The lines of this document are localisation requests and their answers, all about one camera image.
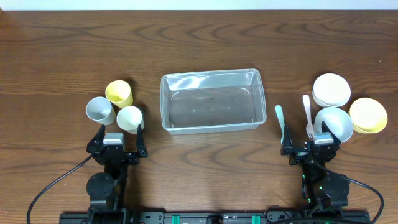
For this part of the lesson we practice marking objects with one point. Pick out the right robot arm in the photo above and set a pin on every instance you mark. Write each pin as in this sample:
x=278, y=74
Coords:
x=326, y=192

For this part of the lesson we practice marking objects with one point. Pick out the grey plastic cup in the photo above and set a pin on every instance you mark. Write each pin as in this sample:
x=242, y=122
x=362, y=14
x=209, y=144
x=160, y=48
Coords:
x=100, y=109

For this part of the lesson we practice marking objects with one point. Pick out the grey plastic bowl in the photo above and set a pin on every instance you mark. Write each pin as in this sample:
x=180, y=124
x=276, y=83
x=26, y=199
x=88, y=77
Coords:
x=338, y=121

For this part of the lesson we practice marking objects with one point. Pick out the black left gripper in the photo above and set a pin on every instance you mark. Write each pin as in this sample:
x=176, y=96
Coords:
x=115, y=154

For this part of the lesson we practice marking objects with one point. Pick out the white plastic cup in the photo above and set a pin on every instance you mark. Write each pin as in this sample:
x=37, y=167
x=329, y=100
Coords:
x=130, y=118

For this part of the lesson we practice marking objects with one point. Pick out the light blue plastic spoon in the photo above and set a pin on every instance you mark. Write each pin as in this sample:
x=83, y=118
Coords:
x=280, y=117

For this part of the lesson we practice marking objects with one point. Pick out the pink plastic fork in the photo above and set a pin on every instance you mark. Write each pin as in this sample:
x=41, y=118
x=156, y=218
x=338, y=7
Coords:
x=307, y=108

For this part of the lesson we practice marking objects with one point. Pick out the yellow plastic bowl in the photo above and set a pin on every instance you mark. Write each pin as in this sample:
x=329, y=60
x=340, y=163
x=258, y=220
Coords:
x=368, y=116

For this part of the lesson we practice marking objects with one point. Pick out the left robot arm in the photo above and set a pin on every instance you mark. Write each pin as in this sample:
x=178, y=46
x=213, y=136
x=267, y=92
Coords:
x=106, y=189

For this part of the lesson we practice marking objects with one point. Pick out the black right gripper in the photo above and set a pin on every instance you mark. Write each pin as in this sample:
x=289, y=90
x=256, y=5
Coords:
x=311, y=155

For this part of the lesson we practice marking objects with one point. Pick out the yellow plastic cup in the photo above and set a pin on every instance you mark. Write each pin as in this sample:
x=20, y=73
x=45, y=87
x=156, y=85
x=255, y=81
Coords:
x=119, y=93

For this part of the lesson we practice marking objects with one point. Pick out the clear plastic storage box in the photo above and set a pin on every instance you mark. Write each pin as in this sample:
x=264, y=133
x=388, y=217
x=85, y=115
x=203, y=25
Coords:
x=212, y=101

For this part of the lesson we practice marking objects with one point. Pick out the white plastic bowl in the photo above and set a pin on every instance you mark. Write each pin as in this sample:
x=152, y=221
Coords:
x=331, y=90

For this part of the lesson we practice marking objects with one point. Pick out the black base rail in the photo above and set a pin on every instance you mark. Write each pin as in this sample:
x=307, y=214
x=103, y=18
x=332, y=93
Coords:
x=269, y=216

